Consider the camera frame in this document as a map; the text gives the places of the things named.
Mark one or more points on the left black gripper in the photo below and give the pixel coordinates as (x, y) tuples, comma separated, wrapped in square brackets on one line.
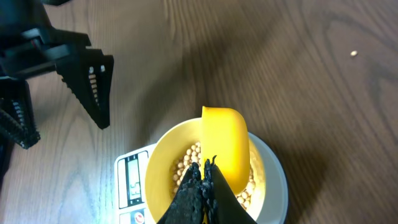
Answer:
[(28, 42)]

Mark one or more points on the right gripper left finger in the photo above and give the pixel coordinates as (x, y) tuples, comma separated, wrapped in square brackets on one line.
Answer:
[(187, 205)]

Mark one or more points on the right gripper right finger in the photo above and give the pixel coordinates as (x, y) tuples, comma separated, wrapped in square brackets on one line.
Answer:
[(220, 203)]

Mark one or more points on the yellow scoop spoon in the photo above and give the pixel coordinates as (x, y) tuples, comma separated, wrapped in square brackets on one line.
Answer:
[(224, 136)]

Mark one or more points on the soybeans in yellow bowl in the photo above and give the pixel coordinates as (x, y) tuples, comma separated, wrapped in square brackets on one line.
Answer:
[(193, 154)]

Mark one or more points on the yellow plastic bowl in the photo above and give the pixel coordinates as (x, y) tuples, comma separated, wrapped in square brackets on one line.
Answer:
[(159, 183)]

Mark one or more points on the white digital kitchen scale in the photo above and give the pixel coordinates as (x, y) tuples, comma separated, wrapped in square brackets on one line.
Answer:
[(130, 175)]

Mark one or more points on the stray soybean on table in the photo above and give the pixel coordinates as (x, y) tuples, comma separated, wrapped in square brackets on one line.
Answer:
[(354, 53)]

